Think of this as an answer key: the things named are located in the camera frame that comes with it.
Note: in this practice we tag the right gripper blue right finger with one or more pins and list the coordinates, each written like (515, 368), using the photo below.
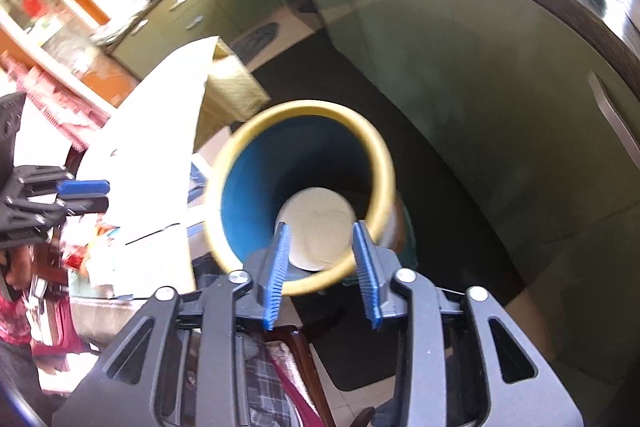
(369, 274)

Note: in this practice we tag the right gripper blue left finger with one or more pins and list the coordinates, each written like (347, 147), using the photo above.
(273, 275)

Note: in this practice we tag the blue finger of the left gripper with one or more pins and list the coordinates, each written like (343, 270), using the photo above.
(85, 204)
(83, 187)

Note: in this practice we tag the red paper bucket cup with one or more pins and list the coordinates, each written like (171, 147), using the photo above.
(321, 222)

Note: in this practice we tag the blue trash bin yellow rim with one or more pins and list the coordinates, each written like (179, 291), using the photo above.
(316, 166)

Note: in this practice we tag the person left hand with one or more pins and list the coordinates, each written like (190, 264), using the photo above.
(19, 261)

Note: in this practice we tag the patterned tablecloth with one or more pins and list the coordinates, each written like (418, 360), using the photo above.
(144, 151)

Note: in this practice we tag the pink checked apron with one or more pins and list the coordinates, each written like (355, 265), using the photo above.
(77, 119)

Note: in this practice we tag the green lower cabinets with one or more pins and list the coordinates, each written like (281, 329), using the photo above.
(528, 102)

